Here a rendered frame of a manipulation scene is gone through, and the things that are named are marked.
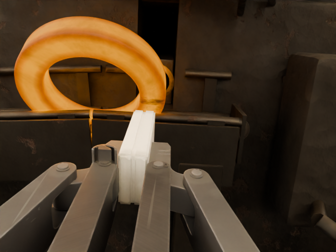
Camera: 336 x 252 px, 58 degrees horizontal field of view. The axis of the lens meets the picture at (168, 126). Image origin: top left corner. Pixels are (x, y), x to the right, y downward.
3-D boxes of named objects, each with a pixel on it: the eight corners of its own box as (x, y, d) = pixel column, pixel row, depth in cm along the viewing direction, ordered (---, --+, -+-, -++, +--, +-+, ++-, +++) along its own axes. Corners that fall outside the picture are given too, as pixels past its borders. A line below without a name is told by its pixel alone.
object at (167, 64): (149, 78, 81) (150, 49, 79) (172, 79, 81) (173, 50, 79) (137, 102, 52) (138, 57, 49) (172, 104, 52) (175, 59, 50)
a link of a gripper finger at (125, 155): (132, 205, 16) (117, 205, 16) (143, 148, 23) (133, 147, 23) (132, 155, 15) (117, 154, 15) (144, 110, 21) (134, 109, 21)
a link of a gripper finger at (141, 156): (132, 155, 15) (147, 156, 15) (144, 110, 21) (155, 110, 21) (132, 205, 16) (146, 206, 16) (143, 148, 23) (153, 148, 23)
